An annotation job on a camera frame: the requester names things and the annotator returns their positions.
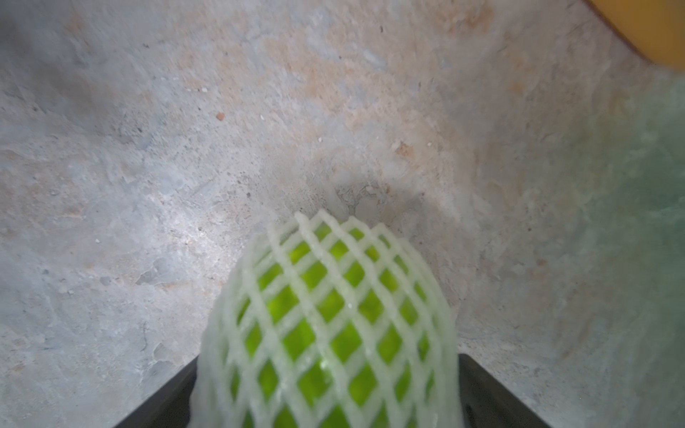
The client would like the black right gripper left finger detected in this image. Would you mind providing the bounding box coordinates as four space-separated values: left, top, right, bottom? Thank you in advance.
116 357 198 428

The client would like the green custard apple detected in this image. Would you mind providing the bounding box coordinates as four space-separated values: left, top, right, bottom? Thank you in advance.
229 221 437 428

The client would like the yellow plastic tub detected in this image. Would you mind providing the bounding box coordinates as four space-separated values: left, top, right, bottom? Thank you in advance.
590 0 684 71

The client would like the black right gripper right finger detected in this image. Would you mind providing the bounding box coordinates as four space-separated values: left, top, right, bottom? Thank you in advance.
458 353 550 428

